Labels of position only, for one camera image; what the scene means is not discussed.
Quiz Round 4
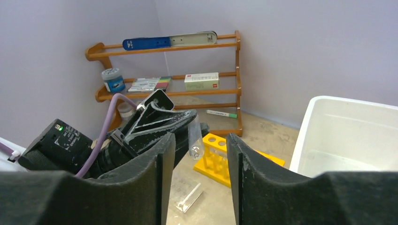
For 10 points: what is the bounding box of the clear tube rack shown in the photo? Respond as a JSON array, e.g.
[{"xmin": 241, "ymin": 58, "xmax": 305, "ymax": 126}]
[{"xmin": 173, "ymin": 182, "xmax": 203, "ymax": 213}]

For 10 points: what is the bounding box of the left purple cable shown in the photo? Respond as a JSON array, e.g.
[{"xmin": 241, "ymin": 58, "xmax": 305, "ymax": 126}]
[{"xmin": 0, "ymin": 93, "xmax": 138, "ymax": 179}]

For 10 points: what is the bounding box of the coloured marker pack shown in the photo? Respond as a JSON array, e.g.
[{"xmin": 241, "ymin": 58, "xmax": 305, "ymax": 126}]
[{"xmin": 127, "ymin": 76, "xmax": 172, "ymax": 93}]

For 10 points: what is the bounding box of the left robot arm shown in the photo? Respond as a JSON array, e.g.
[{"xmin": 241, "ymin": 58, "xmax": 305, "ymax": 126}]
[{"xmin": 0, "ymin": 103, "xmax": 209, "ymax": 178}]

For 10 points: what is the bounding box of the blue lid jar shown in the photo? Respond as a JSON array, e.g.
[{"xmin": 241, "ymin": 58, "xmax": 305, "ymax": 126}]
[{"xmin": 101, "ymin": 68, "xmax": 126, "ymax": 93}]

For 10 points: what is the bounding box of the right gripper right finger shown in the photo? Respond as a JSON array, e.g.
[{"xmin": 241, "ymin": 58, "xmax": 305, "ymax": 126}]
[{"xmin": 226, "ymin": 133, "xmax": 398, "ymax": 225}]

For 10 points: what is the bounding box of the small clear jar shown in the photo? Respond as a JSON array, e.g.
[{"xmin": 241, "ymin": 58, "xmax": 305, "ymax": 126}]
[{"xmin": 117, "ymin": 102, "xmax": 135, "ymax": 121}]

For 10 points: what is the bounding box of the white green box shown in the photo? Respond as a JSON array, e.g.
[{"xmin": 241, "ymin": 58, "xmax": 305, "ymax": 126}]
[{"xmin": 184, "ymin": 72, "xmax": 220, "ymax": 91}]

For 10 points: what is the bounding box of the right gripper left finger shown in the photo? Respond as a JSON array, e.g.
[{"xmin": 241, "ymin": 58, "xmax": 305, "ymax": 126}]
[{"xmin": 0, "ymin": 133, "xmax": 176, "ymax": 225}]

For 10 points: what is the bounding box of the blue grey stapler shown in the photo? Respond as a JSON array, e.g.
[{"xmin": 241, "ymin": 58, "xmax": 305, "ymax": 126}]
[{"xmin": 122, "ymin": 31, "xmax": 218, "ymax": 51}]

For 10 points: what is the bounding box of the clear glass test tube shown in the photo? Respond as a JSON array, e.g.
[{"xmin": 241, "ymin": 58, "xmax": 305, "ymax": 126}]
[{"xmin": 188, "ymin": 119, "xmax": 205, "ymax": 160}]

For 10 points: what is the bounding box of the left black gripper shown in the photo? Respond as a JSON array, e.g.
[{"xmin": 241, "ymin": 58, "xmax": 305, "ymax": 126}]
[{"xmin": 99, "ymin": 104, "xmax": 210, "ymax": 175}]

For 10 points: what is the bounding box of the wooden shelf rack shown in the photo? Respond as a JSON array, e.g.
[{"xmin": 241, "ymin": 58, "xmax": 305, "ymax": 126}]
[{"xmin": 85, "ymin": 30, "xmax": 243, "ymax": 136}]

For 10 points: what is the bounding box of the green white marker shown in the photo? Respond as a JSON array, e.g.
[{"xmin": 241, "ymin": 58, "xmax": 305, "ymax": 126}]
[{"xmin": 206, "ymin": 110, "xmax": 237, "ymax": 119}]

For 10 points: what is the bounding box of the yellow test tube rack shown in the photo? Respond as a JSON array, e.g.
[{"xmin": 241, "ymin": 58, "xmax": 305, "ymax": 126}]
[{"xmin": 193, "ymin": 133, "xmax": 285, "ymax": 189}]

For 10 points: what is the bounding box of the white plastic bin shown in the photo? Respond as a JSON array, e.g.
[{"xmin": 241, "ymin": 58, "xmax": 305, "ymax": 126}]
[{"xmin": 289, "ymin": 96, "xmax": 398, "ymax": 177}]

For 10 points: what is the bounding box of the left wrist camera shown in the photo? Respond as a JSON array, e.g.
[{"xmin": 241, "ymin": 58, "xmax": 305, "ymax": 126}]
[{"xmin": 136, "ymin": 89, "xmax": 175, "ymax": 111}]

